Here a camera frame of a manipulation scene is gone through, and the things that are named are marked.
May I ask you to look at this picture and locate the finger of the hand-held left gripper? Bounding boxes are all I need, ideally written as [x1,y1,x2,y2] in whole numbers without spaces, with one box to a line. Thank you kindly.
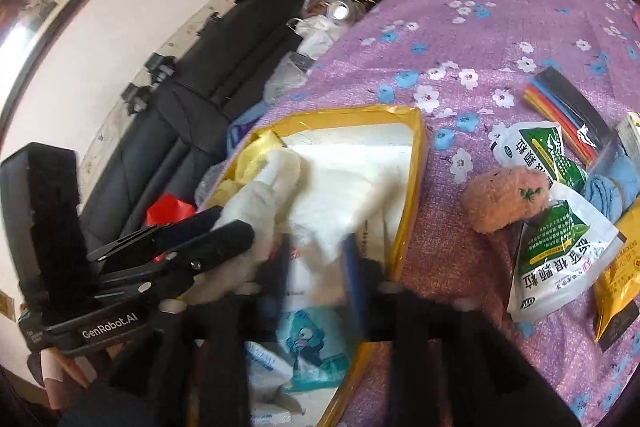
[87,205,224,264]
[97,220,257,308]

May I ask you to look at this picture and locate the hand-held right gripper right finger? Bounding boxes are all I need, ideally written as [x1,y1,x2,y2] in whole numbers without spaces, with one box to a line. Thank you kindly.
[341,233,582,427]

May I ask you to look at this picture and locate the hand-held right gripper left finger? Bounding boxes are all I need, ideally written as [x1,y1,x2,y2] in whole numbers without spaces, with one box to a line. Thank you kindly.
[107,233,297,427]

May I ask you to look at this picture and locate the white tissue paper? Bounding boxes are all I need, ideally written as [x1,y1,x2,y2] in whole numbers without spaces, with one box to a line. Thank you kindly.
[286,141,402,269]

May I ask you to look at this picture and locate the yellow-edged cardboard box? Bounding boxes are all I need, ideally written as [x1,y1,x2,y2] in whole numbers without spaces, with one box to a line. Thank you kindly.
[185,104,427,427]

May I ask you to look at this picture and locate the red plastic bag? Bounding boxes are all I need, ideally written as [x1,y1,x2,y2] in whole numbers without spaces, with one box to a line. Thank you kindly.
[145,194,197,229]

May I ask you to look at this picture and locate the cartoon print tissue pack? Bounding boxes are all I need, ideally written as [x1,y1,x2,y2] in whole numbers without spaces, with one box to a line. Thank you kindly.
[275,307,362,394]

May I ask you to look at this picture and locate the yellow cloth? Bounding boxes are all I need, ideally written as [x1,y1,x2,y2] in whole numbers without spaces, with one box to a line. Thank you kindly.
[205,129,287,208]

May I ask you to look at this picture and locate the white and blue packet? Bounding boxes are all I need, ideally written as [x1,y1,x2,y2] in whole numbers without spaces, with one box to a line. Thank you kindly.
[244,341,302,424]

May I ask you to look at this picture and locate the blue bag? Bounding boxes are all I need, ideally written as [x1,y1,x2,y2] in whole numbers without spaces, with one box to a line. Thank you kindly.
[226,99,272,154]

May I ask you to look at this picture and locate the black leather chair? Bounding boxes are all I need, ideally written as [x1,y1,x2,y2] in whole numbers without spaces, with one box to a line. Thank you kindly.
[80,0,321,248]

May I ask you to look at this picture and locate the pink plush toy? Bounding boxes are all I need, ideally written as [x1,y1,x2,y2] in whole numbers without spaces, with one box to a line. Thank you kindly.
[460,166,551,235]

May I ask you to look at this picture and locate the clear plastic bag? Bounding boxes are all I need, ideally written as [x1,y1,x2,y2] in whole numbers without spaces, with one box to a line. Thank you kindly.
[262,52,317,104]

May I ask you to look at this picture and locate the green and white sachet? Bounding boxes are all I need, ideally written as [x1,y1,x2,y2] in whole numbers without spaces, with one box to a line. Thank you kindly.
[506,184,627,324]
[490,121,589,195]

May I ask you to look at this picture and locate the white plastic bags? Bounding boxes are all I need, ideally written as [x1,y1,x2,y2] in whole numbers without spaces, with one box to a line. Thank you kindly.
[294,0,367,58]

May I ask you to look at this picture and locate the purple floral tablecloth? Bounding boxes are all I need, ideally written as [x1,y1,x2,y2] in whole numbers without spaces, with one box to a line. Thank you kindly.
[240,0,640,427]

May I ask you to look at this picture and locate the yellow snack packet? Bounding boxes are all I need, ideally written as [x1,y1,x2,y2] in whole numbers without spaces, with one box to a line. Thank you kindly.
[592,202,640,353]

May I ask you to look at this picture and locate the pack of coloured tubes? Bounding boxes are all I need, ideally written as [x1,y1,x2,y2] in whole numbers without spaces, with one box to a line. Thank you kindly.
[522,67,621,168]

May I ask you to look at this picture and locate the blue cloth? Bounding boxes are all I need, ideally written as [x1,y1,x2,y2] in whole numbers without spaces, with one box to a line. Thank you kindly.
[582,154,640,221]

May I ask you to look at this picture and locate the small white and green box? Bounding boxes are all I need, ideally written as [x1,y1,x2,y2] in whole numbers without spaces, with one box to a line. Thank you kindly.
[615,112,640,158]

